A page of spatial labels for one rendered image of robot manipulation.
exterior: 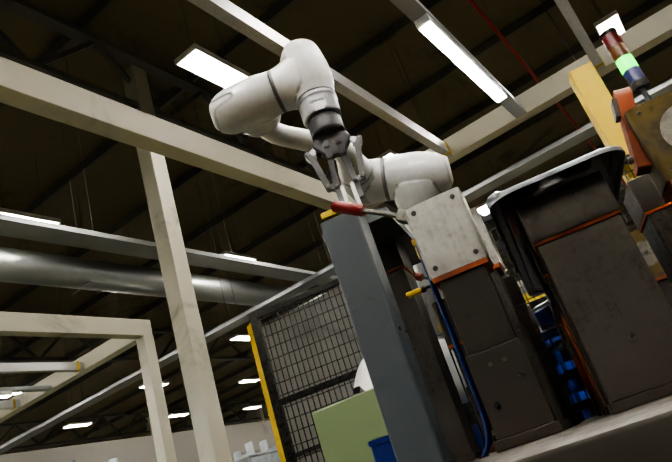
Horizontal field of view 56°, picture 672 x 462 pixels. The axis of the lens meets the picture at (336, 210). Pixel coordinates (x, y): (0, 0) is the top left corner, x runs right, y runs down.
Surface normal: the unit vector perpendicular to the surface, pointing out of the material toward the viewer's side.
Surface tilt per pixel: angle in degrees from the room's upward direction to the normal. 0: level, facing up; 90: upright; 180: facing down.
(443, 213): 90
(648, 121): 90
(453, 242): 90
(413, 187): 117
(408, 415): 90
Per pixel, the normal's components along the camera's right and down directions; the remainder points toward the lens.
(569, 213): -0.36, -0.29
